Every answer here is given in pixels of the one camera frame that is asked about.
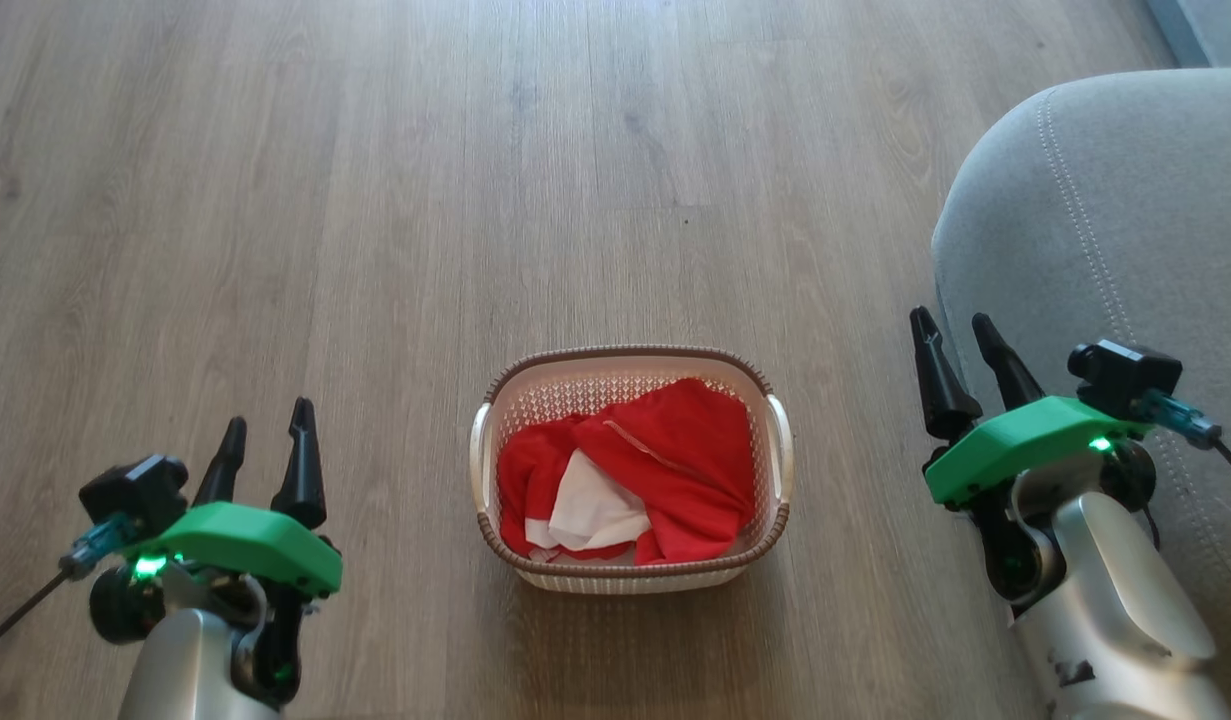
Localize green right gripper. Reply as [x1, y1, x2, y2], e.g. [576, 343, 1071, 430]
[909, 306, 1156, 509]

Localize white plastic laundry basket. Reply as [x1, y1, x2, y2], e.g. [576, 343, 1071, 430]
[469, 346, 795, 595]

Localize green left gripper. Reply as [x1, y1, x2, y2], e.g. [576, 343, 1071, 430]
[123, 397, 344, 598]

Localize white and red garment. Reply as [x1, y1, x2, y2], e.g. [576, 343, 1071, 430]
[527, 447, 653, 553]

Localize grey rounded sofa seat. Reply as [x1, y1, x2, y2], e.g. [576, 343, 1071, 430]
[931, 68, 1231, 701]

